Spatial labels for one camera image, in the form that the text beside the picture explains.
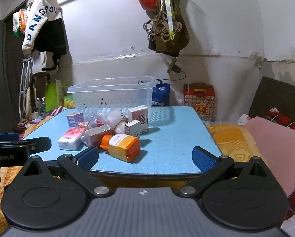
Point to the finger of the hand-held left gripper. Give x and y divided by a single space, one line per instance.
5 136
40 144

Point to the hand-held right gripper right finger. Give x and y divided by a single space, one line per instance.
203 159

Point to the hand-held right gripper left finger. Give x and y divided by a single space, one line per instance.
88 158

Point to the plastic-wrapped pink grey carton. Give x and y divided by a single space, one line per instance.
95 134

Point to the pink tissue pack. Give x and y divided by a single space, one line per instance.
68 139

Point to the orange and white packet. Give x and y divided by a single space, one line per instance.
122 148

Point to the plastic-wrapped red snack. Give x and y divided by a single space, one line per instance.
98 121

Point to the plastic-wrapped white roll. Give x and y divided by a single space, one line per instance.
115 118

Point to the small white box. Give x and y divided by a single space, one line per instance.
132 127

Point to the clear plastic basket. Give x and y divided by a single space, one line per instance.
100 96

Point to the large white red box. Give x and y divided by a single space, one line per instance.
138 114

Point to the small purple box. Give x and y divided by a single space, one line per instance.
36 121

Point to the yellow patterned blanket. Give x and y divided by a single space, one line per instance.
231 143

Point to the pink printed blanket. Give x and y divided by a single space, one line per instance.
55 112

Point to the clear plastic bottle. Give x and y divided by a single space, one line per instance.
43 103
38 103

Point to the green paper bag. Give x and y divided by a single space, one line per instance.
51 96

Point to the yellow-green box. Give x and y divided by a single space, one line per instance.
69 101

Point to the red patterned gift box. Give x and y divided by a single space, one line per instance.
199 103

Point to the white paper tag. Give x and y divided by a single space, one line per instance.
242 119

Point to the metal crutch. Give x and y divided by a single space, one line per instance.
24 79

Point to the dark wooden chair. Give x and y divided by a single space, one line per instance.
40 84

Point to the blue bag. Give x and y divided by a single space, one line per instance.
161 93

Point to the white black-trimmed bag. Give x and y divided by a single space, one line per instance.
48 60

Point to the black power adapter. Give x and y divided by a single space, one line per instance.
177 69

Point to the dark wooden headboard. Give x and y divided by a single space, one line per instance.
273 93

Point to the brown hanging tag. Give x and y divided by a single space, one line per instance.
171 65

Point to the black garment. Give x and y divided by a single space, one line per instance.
51 37

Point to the colourful hanging bag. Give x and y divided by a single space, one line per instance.
20 22

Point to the brown hanging bag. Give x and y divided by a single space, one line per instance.
172 42

